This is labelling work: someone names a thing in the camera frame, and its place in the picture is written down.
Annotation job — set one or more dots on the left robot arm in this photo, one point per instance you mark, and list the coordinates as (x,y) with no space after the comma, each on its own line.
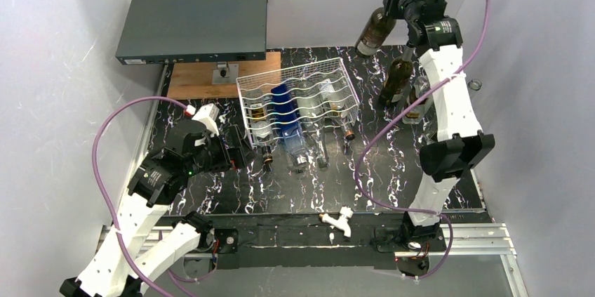
(119,264)

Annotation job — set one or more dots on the aluminium rail frame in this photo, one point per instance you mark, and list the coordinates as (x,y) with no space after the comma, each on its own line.
(300,246)

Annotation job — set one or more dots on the blue square glass bottle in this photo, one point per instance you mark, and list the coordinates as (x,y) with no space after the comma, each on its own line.
(288,122)

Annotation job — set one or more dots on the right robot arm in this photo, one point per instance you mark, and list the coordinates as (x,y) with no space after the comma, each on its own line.
(461,143)

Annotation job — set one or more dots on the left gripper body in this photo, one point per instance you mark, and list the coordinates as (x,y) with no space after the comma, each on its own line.
(236,149)

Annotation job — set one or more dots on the wooden board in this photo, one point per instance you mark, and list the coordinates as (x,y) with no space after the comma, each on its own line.
(194,80)

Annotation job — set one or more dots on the tall clear bottle black label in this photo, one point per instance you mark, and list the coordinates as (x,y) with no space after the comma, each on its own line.
(474,85)

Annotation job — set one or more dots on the clear bottle copper cap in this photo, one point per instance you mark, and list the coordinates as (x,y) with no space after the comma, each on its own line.
(335,97)

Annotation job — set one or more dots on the grey metal stand bracket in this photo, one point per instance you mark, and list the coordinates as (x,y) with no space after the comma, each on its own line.
(225,73)

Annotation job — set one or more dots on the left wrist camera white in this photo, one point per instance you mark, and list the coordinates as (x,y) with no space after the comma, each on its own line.
(207,115)

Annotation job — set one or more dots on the dark green wine bottle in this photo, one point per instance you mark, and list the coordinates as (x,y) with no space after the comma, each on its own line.
(377,29)

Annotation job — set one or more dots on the white wire wine rack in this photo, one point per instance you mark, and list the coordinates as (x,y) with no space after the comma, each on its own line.
(259,87)

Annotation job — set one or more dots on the white faucet tap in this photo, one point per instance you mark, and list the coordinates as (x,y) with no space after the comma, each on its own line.
(341,222)

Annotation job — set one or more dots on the grey rack-mount device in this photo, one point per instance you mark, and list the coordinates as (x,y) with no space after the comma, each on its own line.
(177,31)

